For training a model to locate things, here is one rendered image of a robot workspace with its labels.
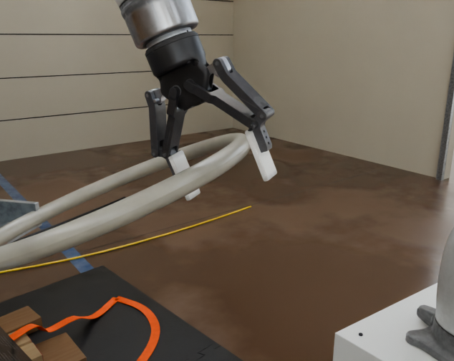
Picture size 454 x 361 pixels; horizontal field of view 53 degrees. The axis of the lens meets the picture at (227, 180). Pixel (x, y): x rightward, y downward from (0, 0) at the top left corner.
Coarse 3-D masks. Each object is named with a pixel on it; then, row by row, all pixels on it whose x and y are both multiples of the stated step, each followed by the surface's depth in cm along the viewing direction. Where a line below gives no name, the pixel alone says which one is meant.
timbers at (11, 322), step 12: (12, 312) 240; (24, 312) 240; (0, 324) 229; (12, 324) 229; (24, 324) 230; (60, 336) 219; (48, 348) 210; (60, 348) 210; (72, 348) 210; (48, 360) 202; (60, 360) 202; (72, 360) 202; (84, 360) 204
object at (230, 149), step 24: (192, 144) 94; (216, 144) 86; (240, 144) 67; (144, 168) 98; (192, 168) 58; (216, 168) 60; (72, 192) 95; (96, 192) 97; (144, 192) 55; (168, 192) 55; (24, 216) 87; (48, 216) 90; (96, 216) 53; (120, 216) 53; (0, 240) 78; (24, 240) 54; (48, 240) 53; (72, 240) 53; (0, 264) 55
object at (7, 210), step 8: (0, 200) 91; (8, 200) 91; (0, 208) 91; (8, 208) 90; (16, 208) 90; (24, 208) 89; (32, 208) 89; (0, 216) 92; (8, 216) 91; (16, 216) 90; (0, 224) 90; (40, 224) 90; (24, 232) 86
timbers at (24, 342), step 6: (24, 336) 203; (18, 342) 198; (24, 342) 199; (30, 342) 200; (24, 348) 195; (30, 348) 195; (36, 348) 195; (30, 354) 191; (36, 354) 191; (36, 360) 190; (42, 360) 192
